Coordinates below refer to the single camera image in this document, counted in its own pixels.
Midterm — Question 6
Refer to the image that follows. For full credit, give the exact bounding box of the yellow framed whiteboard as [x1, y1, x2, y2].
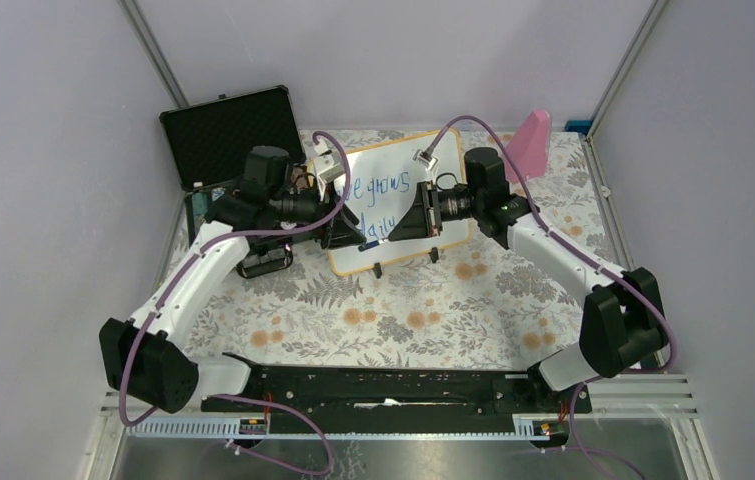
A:
[328, 130, 472, 276]

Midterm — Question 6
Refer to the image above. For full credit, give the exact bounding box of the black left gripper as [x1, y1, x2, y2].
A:
[270, 175, 367, 248]

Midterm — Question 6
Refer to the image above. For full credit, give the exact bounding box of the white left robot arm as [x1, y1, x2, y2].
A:
[98, 221, 264, 426]

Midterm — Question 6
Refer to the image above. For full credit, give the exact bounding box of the pink wedge eraser block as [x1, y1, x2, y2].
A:
[506, 109, 551, 180]

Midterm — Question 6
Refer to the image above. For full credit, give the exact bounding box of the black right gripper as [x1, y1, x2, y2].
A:
[389, 181, 483, 242]

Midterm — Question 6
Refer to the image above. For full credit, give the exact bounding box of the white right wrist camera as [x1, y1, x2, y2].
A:
[413, 150, 439, 171]

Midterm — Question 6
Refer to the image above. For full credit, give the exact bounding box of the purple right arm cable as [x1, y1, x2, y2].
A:
[424, 115, 680, 480]

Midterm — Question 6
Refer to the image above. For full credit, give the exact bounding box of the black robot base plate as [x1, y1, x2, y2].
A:
[201, 364, 592, 435]

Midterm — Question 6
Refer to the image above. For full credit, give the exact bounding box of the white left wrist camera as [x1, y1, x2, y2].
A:
[312, 151, 345, 189]

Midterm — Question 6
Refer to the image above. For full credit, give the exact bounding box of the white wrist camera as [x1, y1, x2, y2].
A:
[413, 150, 439, 171]
[312, 151, 345, 189]

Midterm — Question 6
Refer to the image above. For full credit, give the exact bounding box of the black poker chip case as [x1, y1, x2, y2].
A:
[159, 85, 305, 242]

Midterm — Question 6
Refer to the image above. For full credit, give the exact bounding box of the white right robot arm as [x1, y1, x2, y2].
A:
[387, 147, 671, 412]

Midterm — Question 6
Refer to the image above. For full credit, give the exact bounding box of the floral patterned table mat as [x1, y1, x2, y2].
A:
[151, 128, 643, 374]

